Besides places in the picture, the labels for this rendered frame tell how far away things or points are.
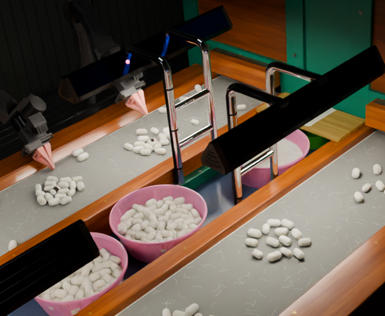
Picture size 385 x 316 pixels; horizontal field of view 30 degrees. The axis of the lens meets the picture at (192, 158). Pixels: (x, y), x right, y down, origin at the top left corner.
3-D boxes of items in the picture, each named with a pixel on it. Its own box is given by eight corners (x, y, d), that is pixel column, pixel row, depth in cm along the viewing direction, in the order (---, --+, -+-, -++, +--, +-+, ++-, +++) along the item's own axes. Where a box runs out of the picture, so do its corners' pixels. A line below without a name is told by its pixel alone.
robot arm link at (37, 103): (51, 101, 225) (20, 76, 222) (41, 115, 218) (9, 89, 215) (31, 123, 231) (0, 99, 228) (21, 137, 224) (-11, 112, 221)
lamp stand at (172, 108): (138, 177, 228) (116, 46, 205) (184, 150, 239) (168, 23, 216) (179, 199, 216) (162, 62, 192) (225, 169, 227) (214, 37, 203)
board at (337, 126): (256, 111, 238) (255, 108, 238) (284, 94, 247) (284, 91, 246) (338, 143, 217) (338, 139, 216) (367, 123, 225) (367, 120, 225)
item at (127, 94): (155, 106, 233) (138, 84, 234) (138, 115, 229) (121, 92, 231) (148, 116, 239) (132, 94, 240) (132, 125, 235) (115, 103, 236)
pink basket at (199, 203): (96, 259, 195) (90, 232, 190) (142, 204, 215) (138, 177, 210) (185, 281, 185) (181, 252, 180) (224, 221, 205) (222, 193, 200)
